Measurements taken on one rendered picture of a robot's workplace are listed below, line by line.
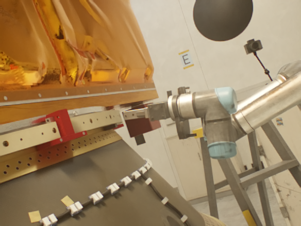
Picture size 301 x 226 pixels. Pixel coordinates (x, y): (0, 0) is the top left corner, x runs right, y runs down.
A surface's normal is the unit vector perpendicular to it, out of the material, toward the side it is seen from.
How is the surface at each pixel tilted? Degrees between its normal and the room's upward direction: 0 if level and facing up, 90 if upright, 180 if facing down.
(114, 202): 62
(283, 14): 90
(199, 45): 90
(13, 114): 90
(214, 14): 90
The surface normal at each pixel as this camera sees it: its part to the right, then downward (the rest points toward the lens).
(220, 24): -0.32, 0.07
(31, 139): 0.73, -0.27
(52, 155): 0.53, -0.70
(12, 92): 0.89, -0.29
